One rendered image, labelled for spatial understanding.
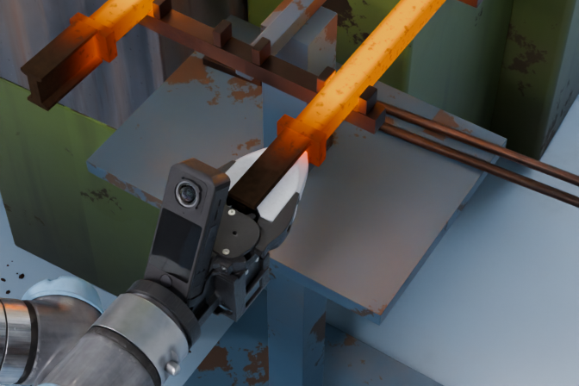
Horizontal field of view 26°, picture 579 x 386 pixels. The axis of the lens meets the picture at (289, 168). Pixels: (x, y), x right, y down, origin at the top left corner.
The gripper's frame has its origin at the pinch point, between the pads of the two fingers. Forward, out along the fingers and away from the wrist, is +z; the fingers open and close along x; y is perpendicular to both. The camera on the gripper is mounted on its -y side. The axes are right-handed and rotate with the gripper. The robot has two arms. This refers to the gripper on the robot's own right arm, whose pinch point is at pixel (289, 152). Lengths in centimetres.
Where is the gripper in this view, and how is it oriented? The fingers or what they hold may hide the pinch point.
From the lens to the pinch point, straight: 113.0
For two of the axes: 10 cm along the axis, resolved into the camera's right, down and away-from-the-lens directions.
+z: 5.5, -6.4, 5.4
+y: 0.0, 6.5, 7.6
